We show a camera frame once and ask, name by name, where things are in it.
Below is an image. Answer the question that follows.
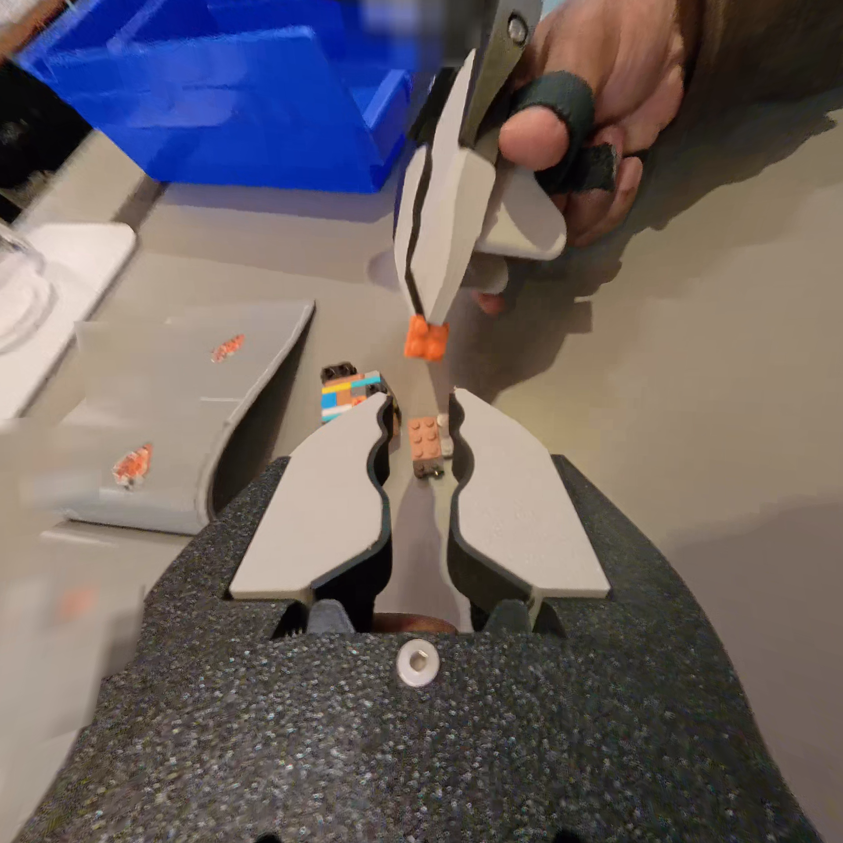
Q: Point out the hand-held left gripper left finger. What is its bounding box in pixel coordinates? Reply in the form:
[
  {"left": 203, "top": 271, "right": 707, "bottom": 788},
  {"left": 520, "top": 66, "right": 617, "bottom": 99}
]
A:
[{"left": 228, "top": 392, "right": 395, "bottom": 602}]

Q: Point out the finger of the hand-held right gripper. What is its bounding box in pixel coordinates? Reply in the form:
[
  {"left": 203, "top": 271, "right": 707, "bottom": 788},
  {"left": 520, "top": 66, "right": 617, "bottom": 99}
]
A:
[
  {"left": 393, "top": 145, "right": 432, "bottom": 317},
  {"left": 414, "top": 48, "right": 499, "bottom": 327}
]

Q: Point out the person's right forearm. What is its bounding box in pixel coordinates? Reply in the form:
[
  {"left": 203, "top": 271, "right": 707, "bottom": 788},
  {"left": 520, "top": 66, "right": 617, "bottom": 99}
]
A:
[{"left": 678, "top": 0, "right": 843, "bottom": 142}]

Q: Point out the grey desk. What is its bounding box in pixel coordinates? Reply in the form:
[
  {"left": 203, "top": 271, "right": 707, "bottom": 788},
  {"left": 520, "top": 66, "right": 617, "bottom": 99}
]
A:
[{"left": 0, "top": 86, "right": 843, "bottom": 843}]

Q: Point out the orange toy brick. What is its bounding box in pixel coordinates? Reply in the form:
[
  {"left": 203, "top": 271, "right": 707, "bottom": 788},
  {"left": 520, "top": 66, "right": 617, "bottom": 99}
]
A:
[{"left": 403, "top": 314, "right": 451, "bottom": 362}]

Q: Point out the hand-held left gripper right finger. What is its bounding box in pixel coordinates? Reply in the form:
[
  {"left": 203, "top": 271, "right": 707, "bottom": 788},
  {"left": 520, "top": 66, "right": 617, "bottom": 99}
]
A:
[{"left": 448, "top": 387, "right": 612, "bottom": 603}]

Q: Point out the grey printed sheet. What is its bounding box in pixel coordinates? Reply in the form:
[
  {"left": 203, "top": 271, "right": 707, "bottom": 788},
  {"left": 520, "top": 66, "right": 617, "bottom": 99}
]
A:
[{"left": 62, "top": 299, "right": 317, "bottom": 536}]

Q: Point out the person's right hand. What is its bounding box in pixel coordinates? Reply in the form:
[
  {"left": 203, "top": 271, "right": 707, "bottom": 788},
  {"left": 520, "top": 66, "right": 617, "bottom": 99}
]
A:
[{"left": 497, "top": 0, "right": 700, "bottom": 250}]

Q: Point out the white metal stand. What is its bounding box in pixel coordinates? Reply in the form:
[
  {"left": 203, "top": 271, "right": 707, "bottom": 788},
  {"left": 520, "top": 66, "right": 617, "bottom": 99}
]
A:
[{"left": 0, "top": 220, "right": 138, "bottom": 420}]

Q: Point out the colourful toy brick model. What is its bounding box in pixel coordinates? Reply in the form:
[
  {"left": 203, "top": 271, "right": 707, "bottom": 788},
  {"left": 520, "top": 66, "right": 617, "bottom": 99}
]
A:
[{"left": 321, "top": 361, "right": 403, "bottom": 450}]

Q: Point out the blue plastic bin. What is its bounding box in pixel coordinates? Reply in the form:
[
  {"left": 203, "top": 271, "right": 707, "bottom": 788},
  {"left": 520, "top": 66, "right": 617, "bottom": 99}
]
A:
[{"left": 16, "top": 0, "right": 424, "bottom": 195}]

